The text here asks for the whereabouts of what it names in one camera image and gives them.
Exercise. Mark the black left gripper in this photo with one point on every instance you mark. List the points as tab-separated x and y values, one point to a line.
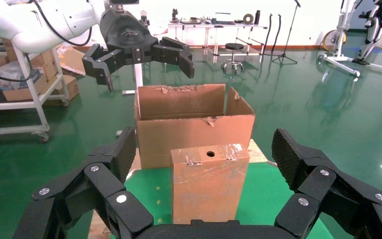
126	33

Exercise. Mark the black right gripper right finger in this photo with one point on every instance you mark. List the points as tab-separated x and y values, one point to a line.
322	188

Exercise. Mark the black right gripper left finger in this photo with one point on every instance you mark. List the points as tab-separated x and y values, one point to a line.
102	184

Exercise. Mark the small taped cardboard box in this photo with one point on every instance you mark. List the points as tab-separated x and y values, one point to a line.
207	188

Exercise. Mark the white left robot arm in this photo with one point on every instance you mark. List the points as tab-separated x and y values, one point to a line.
29	29

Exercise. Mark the flattened cardboard sheet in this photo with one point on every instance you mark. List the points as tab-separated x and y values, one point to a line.
72	61

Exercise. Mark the large open cardboard carton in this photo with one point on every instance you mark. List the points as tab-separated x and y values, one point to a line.
191	138

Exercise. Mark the green table cloth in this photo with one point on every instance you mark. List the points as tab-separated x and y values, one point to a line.
266	198

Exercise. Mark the long white work table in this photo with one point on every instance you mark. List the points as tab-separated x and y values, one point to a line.
210	25

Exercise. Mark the black round stool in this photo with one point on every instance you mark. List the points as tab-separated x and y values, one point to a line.
234	47

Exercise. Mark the white metal shelf cart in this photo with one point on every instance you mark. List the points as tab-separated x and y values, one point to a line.
34	95

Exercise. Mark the grey tape roll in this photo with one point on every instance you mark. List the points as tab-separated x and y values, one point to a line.
245	18

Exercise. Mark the black bottle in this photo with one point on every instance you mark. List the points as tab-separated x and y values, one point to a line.
257	17

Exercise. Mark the clear plastic bag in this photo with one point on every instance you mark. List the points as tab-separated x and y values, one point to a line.
11	74

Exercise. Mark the white robot support stand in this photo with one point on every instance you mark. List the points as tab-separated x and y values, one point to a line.
341	61

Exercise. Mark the black curved pole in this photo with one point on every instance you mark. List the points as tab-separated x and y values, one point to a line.
277	33
268	33

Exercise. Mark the black tripod microphone stand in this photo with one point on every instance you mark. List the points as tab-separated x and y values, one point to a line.
285	54

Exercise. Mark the yellow round fan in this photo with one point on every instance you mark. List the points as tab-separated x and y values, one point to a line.
328	39

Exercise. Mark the black white legged robot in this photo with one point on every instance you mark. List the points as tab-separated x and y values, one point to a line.
372	26

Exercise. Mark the white metal stand frame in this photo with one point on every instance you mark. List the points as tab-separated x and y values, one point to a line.
139	77

